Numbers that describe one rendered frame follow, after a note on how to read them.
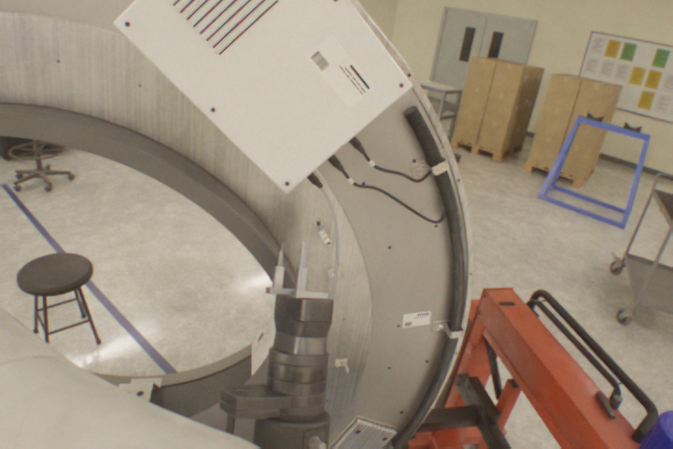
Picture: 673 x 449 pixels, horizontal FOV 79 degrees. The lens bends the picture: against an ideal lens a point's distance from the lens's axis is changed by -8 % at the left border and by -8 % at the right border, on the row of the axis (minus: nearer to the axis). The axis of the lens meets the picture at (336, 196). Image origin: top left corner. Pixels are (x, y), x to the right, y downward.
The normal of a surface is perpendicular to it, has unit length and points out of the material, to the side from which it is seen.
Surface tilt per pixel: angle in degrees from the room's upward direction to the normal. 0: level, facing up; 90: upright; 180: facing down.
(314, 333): 80
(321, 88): 90
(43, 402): 14
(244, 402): 56
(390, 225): 90
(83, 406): 20
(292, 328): 75
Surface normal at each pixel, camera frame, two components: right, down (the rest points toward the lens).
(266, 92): 0.18, 0.41
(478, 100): -0.63, 0.22
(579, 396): 0.14, -0.91
